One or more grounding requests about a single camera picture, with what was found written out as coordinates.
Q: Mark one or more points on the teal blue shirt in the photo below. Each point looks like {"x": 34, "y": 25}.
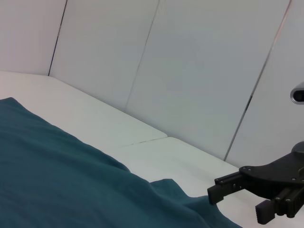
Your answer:
{"x": 71, "y": 178}

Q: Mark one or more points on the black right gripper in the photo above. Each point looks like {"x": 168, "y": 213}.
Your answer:
{"x": 273, "y": 175}

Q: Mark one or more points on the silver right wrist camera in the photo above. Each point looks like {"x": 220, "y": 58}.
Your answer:
{"x": 298, "y": 95}

